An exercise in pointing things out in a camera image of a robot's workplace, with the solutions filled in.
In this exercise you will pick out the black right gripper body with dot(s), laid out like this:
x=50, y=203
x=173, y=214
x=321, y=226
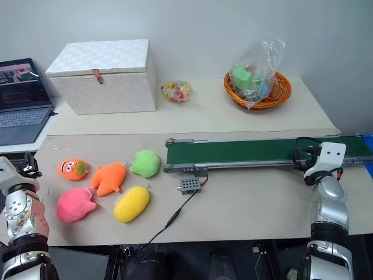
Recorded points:
x=303, y=160

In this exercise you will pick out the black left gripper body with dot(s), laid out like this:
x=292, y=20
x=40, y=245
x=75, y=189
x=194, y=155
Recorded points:
x=24, y=172

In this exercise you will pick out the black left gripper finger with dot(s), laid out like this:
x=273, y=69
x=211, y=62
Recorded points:
x=35, y=174
x=32, y=159

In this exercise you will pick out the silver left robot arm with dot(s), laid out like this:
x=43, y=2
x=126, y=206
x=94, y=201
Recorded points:
x=21, y=221

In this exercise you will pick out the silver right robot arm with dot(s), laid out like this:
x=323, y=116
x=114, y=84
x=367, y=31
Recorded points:
x=332, y=210

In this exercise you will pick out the orange face plush toy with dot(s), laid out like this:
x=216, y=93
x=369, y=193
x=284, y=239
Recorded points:
x=72, y=169

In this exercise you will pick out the green conveyor belt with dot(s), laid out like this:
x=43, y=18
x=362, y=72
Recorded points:
x=262, y=151

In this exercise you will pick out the grey perforated plastic motor housing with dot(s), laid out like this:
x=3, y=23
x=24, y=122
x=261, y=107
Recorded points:
x=189, y=186

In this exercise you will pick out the pink plush toy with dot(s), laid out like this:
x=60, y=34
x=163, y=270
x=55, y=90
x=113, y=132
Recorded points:
x=74, y=205

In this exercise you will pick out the grey open laptop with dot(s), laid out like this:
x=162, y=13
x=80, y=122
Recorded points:
x=20, y=102

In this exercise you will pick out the blue plastic bin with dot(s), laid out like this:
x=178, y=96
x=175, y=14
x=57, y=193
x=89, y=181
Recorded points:
x=367, y=138

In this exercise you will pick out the orange wicker basket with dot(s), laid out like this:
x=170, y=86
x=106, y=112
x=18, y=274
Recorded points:
x=279, y=93

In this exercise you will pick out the clear plastic bag of toys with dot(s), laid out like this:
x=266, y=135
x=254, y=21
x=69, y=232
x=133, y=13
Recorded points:
x=253, y=78

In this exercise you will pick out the yellow plush toy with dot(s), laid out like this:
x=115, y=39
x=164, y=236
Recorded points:
x=131, y=205

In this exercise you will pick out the white woven lidded storage box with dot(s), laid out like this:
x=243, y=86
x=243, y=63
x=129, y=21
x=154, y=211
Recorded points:
x=102, y=78

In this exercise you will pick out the green plush toy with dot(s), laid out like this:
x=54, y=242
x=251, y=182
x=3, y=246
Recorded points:
x=145, y=163

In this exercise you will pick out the clear bag of colourful candies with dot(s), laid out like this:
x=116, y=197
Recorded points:
x=177, y=91

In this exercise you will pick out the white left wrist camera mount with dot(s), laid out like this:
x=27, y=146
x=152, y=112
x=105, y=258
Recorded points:
x=6, y=170

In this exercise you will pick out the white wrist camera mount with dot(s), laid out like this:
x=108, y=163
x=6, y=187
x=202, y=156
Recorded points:
x=6, y=170
x=332, y=154

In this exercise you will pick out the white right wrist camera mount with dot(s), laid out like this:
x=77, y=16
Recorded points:
x=332, y=154

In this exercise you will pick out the black metal table frame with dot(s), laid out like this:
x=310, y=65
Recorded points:
x=116, y=262

